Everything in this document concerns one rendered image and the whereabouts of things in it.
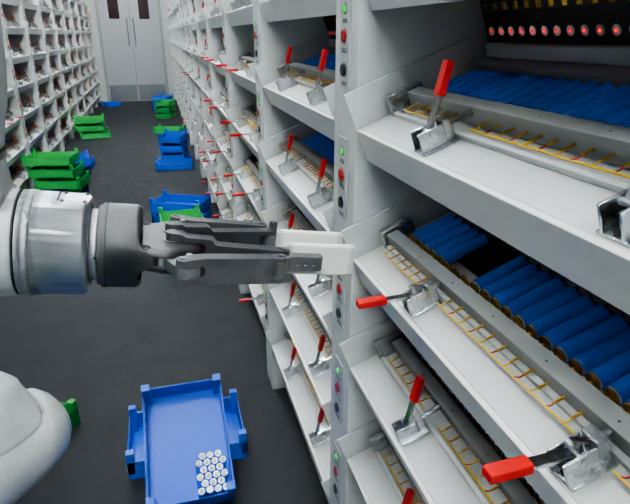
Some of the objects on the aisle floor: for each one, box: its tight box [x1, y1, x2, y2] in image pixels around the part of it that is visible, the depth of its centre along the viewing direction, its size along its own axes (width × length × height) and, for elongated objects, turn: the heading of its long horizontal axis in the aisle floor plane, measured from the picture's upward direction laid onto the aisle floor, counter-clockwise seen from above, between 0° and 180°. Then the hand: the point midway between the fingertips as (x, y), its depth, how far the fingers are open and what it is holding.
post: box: [330, 0, 494, 504], centre depth 81 cm, size 20×9×174 cm, turn 106°
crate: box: [141, 373, 236, 504], centre depth 134 cm, size 30×20×8 cm
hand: (315, 251), depth 54 cm, fingers open, 3 cm apart
